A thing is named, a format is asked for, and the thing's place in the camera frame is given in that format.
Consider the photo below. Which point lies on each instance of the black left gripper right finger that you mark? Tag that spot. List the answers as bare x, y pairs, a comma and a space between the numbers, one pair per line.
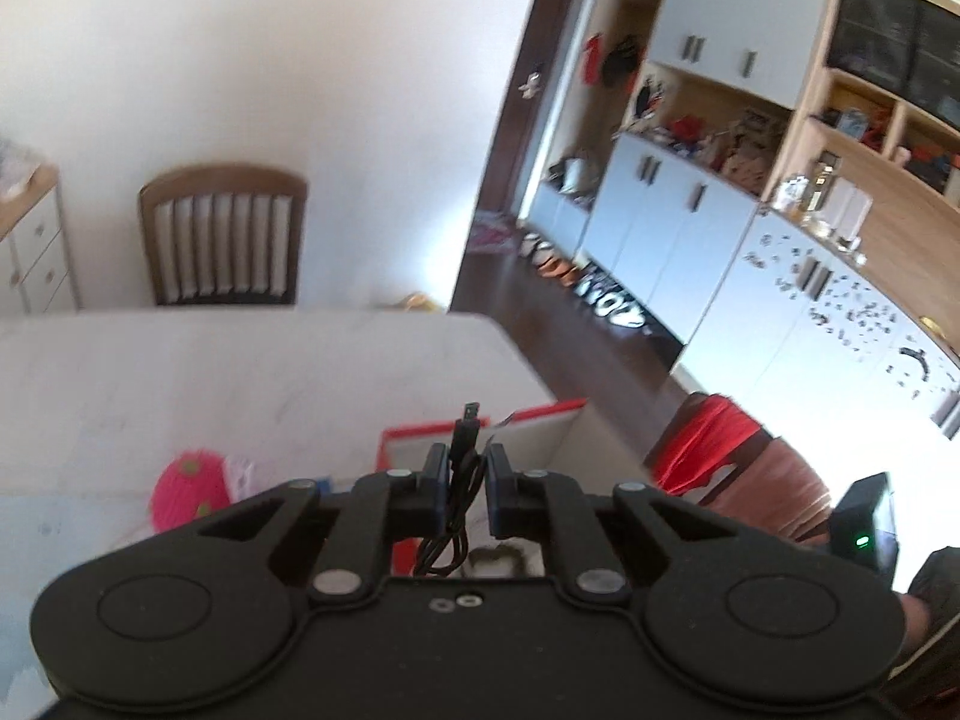
599, 548

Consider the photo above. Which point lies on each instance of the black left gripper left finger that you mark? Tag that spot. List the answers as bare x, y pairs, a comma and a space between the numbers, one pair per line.
337, 547

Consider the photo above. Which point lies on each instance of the red white cardboard box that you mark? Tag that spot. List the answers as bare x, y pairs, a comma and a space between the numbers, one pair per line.
569, 438

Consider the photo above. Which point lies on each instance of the white patterned small bag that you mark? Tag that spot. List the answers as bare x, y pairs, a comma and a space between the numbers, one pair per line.
238, 475

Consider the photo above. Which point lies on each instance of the red cloth on chair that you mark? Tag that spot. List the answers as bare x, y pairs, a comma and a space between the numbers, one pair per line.
705, 431

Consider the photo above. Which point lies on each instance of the pink dragon fruit plush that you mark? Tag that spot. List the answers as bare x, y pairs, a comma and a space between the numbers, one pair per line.
192, 486

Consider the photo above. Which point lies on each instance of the wooden chair near right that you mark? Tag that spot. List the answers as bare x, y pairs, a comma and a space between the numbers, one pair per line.
743, 455

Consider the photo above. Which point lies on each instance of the yellow bag trash bin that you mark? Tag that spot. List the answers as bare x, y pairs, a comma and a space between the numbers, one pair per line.
420, 302

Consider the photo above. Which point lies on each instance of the black device green light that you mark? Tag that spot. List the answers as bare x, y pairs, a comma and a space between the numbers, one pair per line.
862, 528

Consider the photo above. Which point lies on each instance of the brown wooden chair far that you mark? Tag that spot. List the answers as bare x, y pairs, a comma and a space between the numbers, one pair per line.
224, 234

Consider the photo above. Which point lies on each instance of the red patterned rug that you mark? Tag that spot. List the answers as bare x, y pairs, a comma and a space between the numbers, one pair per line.
490, 234

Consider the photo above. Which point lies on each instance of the white handbag on shelf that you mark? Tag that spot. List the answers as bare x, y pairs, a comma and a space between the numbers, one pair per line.
578, 175

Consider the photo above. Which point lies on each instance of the wooden sideboard white drawers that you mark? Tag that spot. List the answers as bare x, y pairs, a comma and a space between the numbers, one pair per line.
36, 274

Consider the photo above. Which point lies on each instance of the white tall cabinet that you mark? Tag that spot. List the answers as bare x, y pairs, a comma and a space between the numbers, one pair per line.
779, 193

